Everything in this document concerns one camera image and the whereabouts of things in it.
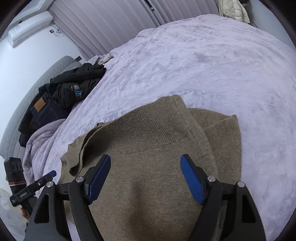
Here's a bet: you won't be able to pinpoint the brown knit sweater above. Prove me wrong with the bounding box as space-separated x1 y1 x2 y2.
60 95 242 240

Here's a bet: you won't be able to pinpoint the person's left hand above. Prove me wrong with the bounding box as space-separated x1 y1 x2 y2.
20 207 31 223

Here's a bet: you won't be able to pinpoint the white floral bag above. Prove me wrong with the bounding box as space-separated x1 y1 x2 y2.
0 188 27 240

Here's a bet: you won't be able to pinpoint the dark blue jeans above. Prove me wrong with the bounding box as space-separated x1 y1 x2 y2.
18 84 68 147

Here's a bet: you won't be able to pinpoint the black jacket pile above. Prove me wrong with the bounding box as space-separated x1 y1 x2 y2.
49 63 106 111

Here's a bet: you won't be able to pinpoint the lavender plush bed blanket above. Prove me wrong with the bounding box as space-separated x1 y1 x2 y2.
23 15 295 240

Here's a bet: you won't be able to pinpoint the white air conditioner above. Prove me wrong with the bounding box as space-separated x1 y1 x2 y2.
7 11 53 48

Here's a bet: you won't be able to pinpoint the grey pleated curtain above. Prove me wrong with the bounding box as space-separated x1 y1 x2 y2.
48 0 219 59

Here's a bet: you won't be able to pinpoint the white puffer jacket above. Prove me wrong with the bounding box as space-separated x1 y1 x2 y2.
218 0 250 24

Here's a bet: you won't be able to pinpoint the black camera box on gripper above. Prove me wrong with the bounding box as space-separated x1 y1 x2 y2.
4 157 27 194

